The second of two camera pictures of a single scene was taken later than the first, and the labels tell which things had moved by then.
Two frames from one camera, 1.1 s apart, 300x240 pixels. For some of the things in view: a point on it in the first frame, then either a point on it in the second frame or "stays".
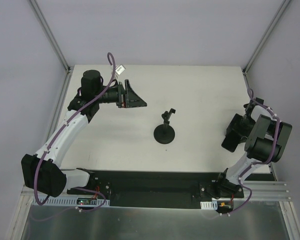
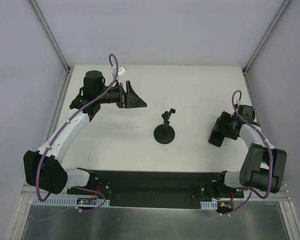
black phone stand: [164, 133] stays
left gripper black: [122, 95] stays
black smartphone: [232, 140] → [216, 138]
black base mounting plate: [155, 190] stays
